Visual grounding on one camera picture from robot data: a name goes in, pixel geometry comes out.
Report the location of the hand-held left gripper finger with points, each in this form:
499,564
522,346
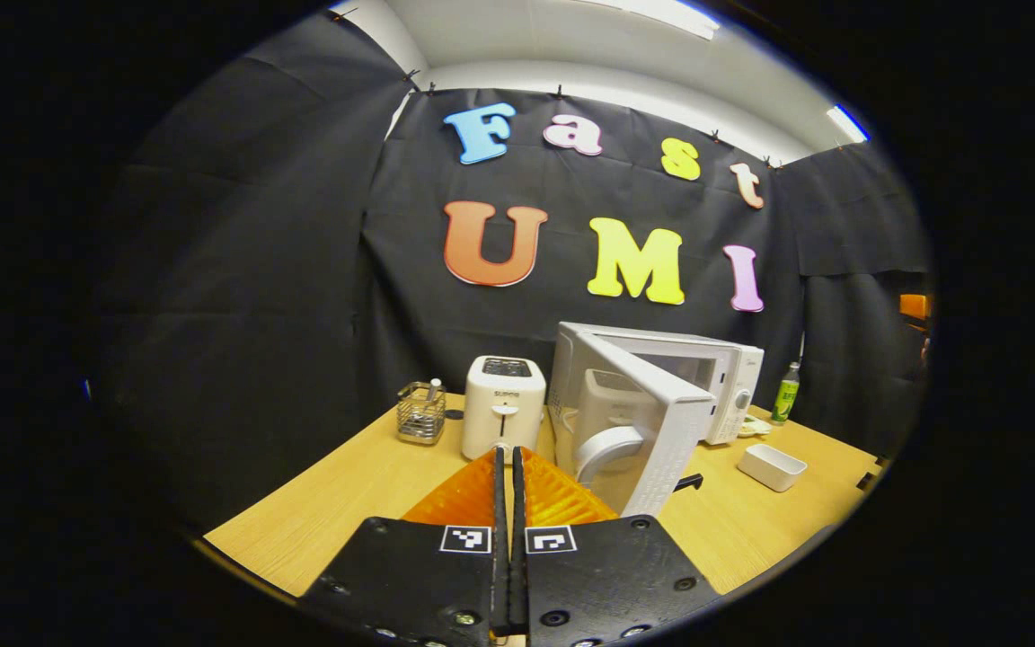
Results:
500,575
518,575

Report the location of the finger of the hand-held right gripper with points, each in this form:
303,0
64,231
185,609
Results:
914,306

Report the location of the white microwave oven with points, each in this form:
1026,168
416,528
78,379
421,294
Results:
661,440

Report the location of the green label drink bottle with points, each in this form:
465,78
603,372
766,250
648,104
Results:
785,400

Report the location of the white toaster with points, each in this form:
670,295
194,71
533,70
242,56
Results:
504,413

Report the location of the small ceiling light panel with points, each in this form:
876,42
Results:
848,123

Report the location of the white divided dish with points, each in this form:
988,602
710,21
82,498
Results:
756,429

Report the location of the white rectangular dish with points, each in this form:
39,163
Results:
771,467

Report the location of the black backdrop cloth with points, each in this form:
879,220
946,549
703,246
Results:
302,270

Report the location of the large ceiling light panel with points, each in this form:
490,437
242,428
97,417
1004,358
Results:
661,13

